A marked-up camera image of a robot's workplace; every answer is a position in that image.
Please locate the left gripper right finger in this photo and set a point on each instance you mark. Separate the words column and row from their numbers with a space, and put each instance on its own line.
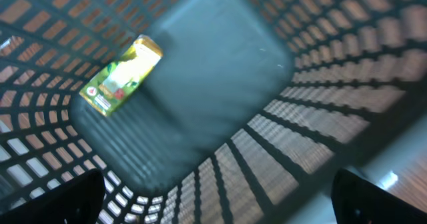
column 358, row 201

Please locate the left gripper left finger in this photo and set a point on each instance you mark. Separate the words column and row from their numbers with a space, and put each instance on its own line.
column 79, row 200

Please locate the green tea carton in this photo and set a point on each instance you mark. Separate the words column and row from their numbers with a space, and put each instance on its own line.
column 109, row 88

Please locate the grey plastic mesh basket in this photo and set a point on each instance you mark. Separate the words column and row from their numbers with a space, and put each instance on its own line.
column 252, row 109

